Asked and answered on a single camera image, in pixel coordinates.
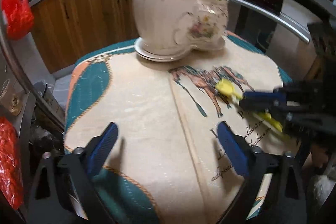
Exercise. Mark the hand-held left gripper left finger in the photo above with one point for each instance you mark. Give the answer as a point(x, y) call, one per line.
point(103, 148)

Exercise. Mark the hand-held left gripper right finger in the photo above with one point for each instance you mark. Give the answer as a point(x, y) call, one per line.
point(232, 150)

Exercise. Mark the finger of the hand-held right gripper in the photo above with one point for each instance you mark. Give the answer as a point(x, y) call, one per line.
point(257, 105)
point(262, 96)

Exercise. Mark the floral ceramic utensil holder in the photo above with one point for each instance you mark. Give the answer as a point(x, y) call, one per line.
point(162, 16)

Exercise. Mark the printed horse table mat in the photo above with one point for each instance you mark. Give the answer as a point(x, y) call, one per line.
point(157, 108)

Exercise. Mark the crumpled red plastic bag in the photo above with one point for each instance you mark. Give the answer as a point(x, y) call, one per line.
point(9, 161)

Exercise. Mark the drinking glass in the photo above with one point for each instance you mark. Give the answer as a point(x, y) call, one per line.
point(13, 103)

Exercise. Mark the wooden kitchen cabinet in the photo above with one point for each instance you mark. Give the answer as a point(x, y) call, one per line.
point(78, 24)

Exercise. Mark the hanging red plastic bag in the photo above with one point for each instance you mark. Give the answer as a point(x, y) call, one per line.
point(17, 8)

